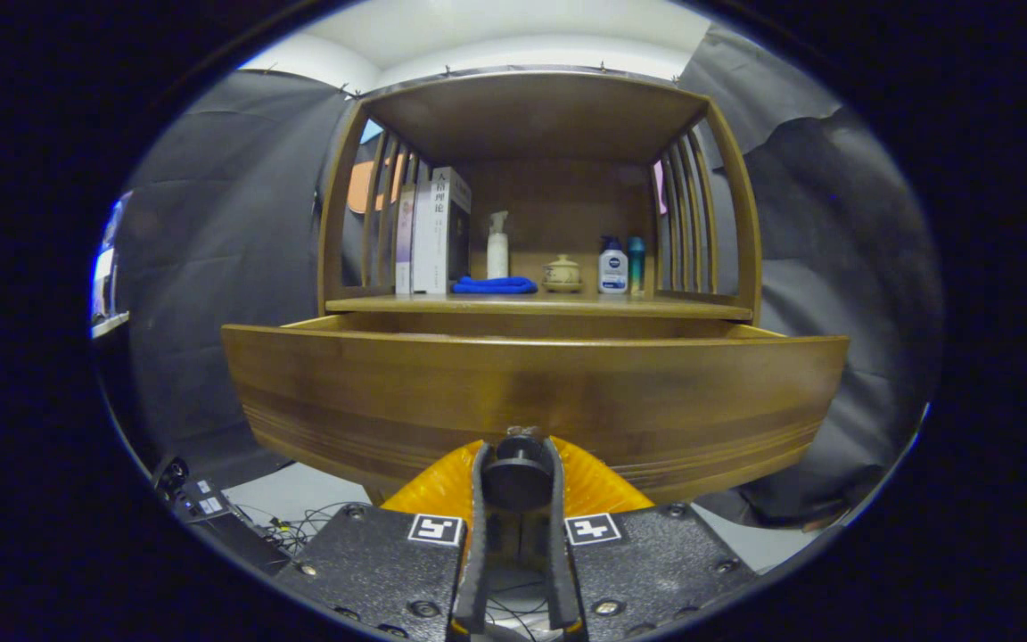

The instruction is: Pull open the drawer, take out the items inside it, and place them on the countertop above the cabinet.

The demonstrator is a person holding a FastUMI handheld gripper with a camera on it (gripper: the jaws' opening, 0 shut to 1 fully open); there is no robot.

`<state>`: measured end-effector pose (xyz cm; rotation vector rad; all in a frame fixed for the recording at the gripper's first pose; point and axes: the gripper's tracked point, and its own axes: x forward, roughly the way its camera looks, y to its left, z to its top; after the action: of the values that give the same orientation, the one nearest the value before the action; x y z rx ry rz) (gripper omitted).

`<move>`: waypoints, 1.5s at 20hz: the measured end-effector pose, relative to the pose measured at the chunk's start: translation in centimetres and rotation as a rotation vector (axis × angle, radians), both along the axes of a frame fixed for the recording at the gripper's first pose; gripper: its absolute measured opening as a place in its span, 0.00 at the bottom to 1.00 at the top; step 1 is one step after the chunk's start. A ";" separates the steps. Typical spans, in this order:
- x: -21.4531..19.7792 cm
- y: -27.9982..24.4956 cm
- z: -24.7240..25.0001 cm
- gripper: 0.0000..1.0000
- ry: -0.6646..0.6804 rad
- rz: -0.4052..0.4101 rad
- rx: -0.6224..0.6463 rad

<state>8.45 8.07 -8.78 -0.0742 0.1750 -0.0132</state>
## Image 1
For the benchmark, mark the thin purple book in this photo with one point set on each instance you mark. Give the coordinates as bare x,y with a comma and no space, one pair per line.
404,250

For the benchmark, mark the small white shelf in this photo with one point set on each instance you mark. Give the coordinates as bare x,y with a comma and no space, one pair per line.
110,324

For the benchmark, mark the wooden countertop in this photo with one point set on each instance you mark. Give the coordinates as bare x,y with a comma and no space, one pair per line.
567,306

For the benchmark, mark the thick white book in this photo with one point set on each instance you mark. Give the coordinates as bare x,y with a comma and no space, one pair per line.
429,241

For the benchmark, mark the beige saucer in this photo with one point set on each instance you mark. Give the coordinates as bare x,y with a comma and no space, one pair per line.
562,288

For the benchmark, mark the beige lidded tea cup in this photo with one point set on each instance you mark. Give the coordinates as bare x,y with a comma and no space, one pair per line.
562,270

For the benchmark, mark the blue folded cloth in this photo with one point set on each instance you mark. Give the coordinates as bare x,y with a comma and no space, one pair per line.
496,285

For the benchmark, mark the teal slim bottle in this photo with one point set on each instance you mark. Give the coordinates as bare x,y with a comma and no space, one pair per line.
636,263

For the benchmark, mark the white pump bottle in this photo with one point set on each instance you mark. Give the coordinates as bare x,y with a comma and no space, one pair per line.
497,259

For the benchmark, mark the white lotion bottle blue cap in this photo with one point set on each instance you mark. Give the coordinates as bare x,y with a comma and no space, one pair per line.
612,267

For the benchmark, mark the small black device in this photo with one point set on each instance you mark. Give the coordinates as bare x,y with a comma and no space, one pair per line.
173,477

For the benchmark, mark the wooden cabinet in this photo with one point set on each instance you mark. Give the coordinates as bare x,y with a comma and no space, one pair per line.
540,111

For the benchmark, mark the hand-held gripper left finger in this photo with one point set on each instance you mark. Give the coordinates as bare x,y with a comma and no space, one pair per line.
476,571

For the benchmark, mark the wall poster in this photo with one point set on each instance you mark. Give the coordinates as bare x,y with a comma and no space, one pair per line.
109,259

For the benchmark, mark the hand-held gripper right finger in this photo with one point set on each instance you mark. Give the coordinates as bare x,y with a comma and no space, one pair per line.
560,580

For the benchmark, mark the black power strip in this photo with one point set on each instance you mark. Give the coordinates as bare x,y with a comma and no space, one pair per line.
228,530

